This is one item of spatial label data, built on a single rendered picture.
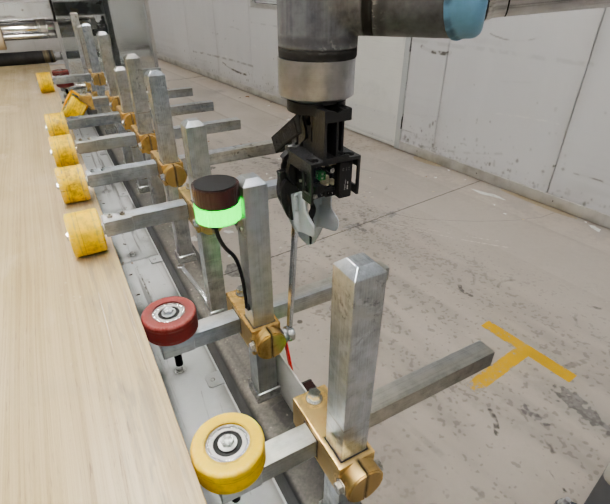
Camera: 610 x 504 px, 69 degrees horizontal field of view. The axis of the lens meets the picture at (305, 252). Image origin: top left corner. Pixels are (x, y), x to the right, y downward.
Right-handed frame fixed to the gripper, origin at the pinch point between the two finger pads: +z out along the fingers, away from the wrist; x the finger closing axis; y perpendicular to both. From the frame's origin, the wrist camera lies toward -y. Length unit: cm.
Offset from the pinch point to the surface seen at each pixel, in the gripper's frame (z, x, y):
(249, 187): -9.4, -8.7, 0.3
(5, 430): 11.0, -42.1, 5.8
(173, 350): 16.6, -21.5, -3.6
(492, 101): 43, 242, -167
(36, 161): 11, -36, -88
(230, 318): 15.0, -11.6, -4.7
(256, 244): -0.8, -8.2, 0.3
